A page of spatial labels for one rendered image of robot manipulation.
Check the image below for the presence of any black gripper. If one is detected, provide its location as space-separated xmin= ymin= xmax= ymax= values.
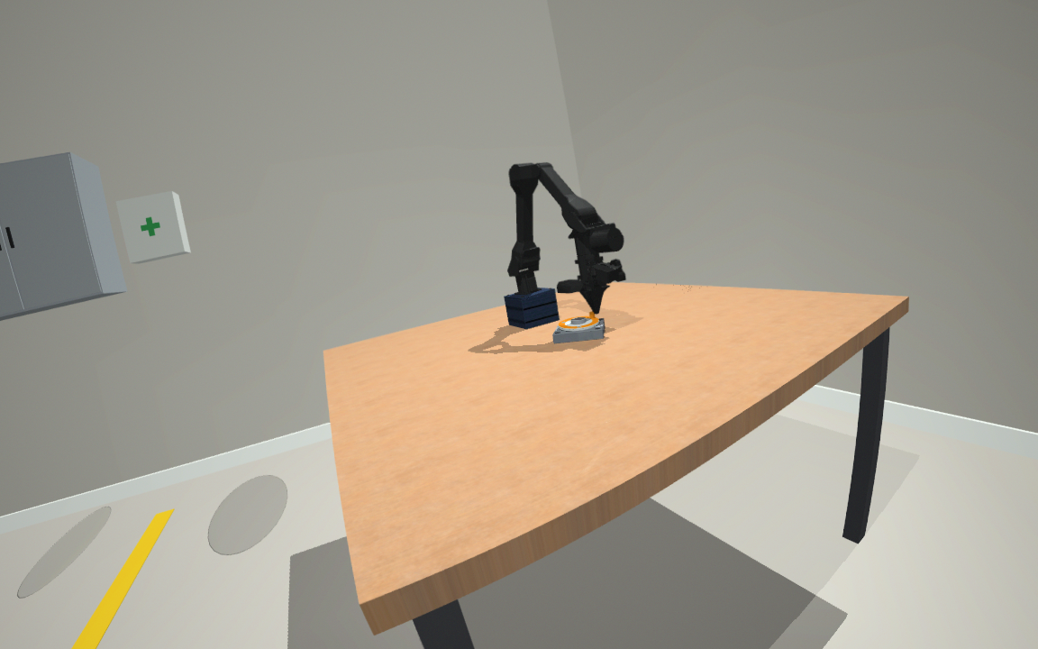
xmin=557 ymin=252 xmax=610 ymax=314

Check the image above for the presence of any orange and white round plate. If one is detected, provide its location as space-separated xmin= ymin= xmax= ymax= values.
xmin=558 ymin=310 xmax=599 ymax=331

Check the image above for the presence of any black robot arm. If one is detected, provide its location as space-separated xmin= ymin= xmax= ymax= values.
xmin=507 ymin=162 xmax=624 ymax=295

